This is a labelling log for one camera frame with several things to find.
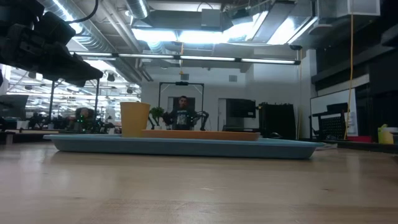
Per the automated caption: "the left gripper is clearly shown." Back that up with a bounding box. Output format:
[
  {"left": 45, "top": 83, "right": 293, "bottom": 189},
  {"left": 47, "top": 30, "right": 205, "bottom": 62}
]
[{"left": 0, "top": 23, "right": 104, "bottom": 88}]

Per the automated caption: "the yellow cup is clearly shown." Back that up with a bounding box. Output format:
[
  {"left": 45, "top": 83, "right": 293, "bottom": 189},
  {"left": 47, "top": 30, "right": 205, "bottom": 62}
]
[{"left": 119, "top": 101, "right": 151, "bottom": 138}]

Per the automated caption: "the orange plate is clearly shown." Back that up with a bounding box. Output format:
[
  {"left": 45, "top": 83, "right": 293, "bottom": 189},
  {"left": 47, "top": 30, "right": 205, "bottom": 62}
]
[{"left": 142, "top": 129, "right": 261, "bottom": 142}]

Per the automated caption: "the blue plastic tray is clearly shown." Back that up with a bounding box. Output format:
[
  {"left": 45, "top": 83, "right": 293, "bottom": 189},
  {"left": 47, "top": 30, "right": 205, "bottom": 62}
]
[{"left": 43, "top": 133, "right": 326, "bottom": 160}]

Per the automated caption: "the potted green plant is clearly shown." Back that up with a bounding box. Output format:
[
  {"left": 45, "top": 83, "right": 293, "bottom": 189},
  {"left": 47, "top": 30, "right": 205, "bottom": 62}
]
[{"left": 148, "top": 106, "right": 165, "bottom": 131}]

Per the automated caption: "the long LED light bar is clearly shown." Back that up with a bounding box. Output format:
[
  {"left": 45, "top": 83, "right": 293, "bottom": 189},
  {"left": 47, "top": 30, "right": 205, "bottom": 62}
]
[{"left": 68, "top": 51, "right": 302, "bottom": 66}]

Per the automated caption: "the person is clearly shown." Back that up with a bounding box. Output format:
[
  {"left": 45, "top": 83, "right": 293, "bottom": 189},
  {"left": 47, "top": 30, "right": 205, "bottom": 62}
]
[{"left": 169, "top": 95, "right": 197, "bottom": 131}]

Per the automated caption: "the black monitor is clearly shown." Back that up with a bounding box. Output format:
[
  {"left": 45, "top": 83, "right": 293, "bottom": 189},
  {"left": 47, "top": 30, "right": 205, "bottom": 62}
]
[{"left": 226, "top": 98, "right": 257, "bottom": 119}]

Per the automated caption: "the black cabinet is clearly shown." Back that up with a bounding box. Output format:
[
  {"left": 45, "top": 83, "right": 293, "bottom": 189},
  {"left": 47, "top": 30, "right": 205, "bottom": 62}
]
[{"left": 258, "top": 102, "right": 297, "bottom": 140}]

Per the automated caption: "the whiteboard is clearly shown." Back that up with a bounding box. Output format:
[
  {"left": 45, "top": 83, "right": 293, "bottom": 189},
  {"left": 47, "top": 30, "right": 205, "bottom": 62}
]
[{"left": 310, "top": 88, "right": 359, "bottom": 136}]

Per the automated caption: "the black perforated cart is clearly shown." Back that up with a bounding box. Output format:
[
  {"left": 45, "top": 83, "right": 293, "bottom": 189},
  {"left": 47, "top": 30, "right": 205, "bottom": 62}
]
[{"left": 310, "top": 102, "right": 349, "bottom": 141}]

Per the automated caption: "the red bin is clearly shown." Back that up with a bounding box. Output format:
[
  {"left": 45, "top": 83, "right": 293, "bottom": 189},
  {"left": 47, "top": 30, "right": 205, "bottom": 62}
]
[{"left": 347, "top": 135, "right": 373, "bottom": 144}]

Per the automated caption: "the yellow bottle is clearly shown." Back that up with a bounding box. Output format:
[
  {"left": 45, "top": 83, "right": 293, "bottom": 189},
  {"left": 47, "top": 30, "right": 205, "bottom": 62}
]
[{"left": 377, "top": 123, "right": 395, "bottom": 145}]

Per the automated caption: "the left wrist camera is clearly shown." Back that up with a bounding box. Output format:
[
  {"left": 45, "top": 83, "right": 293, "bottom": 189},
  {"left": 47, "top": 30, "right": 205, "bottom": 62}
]
[{"left": 39, "top": 11, "right": 76, "bottom": 46}]

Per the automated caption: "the black camera cable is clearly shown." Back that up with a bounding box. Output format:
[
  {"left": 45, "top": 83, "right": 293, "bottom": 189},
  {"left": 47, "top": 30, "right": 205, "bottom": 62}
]
[{"left": 66, "top": 0, "right": 100, "bottom": 24}]

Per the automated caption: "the black background station frame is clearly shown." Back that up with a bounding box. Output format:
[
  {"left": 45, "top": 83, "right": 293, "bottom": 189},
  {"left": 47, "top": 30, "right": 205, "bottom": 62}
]
[{"left": 158, "top": 81, "right": 205, "bottom": 131}]

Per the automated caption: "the black aluminium table frame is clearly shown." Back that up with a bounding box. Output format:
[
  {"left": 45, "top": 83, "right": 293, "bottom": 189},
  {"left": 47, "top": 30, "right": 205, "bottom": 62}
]
[{"left": 323, "top": 139, "right": 398, "bottom": 155}]

